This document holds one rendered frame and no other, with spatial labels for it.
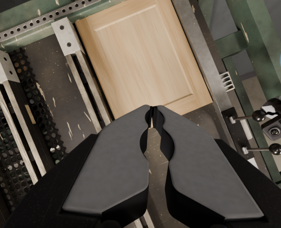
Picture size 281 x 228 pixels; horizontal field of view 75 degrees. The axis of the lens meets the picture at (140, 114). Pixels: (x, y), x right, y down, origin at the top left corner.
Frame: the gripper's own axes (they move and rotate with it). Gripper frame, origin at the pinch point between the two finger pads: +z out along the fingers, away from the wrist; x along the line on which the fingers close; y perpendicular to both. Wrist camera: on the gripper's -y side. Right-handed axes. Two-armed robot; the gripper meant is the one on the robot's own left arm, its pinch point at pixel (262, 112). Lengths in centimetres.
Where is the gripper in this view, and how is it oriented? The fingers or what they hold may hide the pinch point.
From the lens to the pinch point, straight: 71.0
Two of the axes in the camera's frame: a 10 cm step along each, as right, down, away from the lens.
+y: 7.3, -6.8, -0.1
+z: 0.1, -0.1, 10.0
